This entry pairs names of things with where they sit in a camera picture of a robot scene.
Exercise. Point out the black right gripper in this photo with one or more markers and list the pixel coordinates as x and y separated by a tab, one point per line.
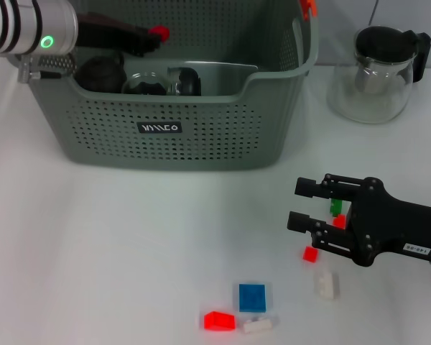
391	223

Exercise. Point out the dark red curved brick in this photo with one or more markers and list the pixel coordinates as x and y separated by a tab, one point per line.
161	33

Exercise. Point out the chunky green brick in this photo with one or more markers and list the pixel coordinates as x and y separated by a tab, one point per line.
335	206

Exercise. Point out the orange bin clip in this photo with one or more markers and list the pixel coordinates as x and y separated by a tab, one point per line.
308	8

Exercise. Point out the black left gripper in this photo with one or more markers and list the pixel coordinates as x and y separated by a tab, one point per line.
104	32

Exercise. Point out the dark clay teapot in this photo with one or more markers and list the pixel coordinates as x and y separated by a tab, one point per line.
100	75

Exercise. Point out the bright red slope brick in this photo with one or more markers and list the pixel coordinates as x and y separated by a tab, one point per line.
219	320

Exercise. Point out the blue square plate brick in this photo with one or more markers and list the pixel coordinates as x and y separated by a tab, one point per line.
252	297

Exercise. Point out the glass pitcher black lid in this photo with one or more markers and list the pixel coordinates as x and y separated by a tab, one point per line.
370	100

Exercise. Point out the grey perforated storage bin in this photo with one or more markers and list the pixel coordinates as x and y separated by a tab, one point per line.
201	136

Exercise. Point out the chunky white brick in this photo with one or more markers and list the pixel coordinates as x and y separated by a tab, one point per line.
327	285

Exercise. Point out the flat white brick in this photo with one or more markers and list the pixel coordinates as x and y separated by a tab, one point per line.
258	326

